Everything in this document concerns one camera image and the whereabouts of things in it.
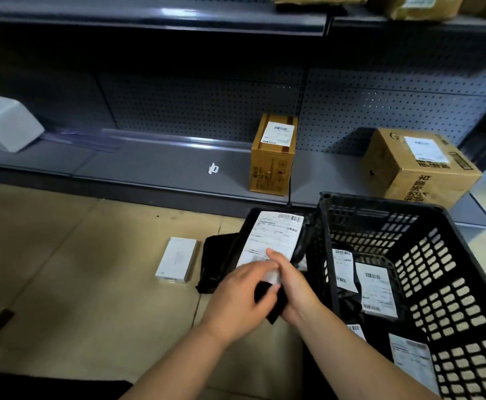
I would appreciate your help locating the person's left hand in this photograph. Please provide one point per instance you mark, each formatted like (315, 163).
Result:
(230, 304)

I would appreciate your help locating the person's right hand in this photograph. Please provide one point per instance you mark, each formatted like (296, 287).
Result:
(299, 295)

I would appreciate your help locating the person's left thumb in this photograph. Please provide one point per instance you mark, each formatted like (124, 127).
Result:
(269, 296)

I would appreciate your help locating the person's right thumb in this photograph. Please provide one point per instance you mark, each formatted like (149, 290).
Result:
(282, 264)

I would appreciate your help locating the black parcel with white label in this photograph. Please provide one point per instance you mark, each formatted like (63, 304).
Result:
(414, 360)
(270, 235)
(344, 268)
(375, 289)
(356, 330)

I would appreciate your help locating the person's right forearm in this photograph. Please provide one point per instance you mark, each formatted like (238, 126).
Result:
(351, 358)

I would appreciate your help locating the person's left forearm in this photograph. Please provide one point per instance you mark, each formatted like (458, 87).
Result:
(176, 366)

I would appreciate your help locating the crumpled black plastic bag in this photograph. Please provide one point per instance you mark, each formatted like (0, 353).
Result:
(216, 262)

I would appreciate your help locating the small white box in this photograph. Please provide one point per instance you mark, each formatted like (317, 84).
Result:
(176, 260)

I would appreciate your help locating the tall cardboard box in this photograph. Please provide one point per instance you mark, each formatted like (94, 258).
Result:
(272, 162)

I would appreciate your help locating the white paper scrap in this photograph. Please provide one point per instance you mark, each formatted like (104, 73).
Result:
(213, 168)

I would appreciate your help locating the grey metal shelf unit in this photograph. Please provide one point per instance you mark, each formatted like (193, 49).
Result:
(151, 166)

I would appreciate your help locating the large cardboard box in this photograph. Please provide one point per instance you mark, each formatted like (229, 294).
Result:
(418, 170)

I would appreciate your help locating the black plastic crate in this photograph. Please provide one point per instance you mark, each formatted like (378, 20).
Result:
(447, 279)

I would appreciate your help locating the person's dark clothing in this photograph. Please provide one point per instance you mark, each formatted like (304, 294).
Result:
(47, 387)

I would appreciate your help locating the cardboard box with label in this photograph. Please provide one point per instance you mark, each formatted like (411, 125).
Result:
(424, 6)

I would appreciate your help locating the white box with green print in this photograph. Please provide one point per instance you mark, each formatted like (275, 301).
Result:
(5, 124)

